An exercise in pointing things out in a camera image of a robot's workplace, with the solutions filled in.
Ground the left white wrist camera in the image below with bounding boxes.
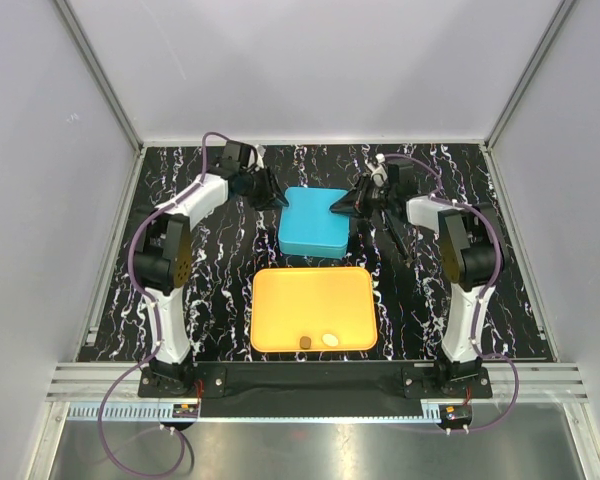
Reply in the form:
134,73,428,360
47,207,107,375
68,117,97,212
249,145,266,171

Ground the white round chocolate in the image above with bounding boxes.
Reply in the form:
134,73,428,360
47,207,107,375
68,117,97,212
322,334,339,347

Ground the small circuit board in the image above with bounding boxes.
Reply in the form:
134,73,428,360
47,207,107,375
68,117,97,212
444,405,472,421
173,404,199,418

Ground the left small circuit board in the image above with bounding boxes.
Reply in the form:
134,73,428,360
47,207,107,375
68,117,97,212
173,404,199,418

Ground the teal tin box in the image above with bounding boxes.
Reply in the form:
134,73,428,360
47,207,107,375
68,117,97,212
278,186,349,259

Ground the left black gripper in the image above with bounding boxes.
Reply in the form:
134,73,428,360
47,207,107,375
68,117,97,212
240,165,289,211

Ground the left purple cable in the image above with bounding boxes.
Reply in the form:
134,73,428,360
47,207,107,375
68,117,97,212
97,131,226,475

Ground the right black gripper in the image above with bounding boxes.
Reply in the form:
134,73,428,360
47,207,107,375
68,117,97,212
329,174,395,220

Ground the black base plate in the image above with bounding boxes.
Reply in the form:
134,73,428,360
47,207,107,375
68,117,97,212
138,360,493,419

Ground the right small circuit board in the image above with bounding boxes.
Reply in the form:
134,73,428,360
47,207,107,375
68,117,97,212
444,405,472,421

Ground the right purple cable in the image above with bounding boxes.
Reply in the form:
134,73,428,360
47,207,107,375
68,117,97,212
382,154,520,434

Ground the orange plastic tray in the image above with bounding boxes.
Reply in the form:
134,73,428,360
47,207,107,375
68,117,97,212
250,267,378,353

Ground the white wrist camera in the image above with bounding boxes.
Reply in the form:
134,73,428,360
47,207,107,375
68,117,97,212
367,153,387,187
249,145,266,171

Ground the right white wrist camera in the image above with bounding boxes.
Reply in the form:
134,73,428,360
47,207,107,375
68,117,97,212
367,153,387,187

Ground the white slotted cable duct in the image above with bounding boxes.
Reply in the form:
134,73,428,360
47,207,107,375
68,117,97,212
67,402,173,422

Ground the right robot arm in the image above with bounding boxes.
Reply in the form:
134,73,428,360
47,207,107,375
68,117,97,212
330,153,508,397

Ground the purple cable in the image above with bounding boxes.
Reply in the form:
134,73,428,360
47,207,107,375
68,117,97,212
382,154,520,434
97,131,226,475

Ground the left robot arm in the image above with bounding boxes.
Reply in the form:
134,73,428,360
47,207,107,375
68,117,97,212
127,138,288,396

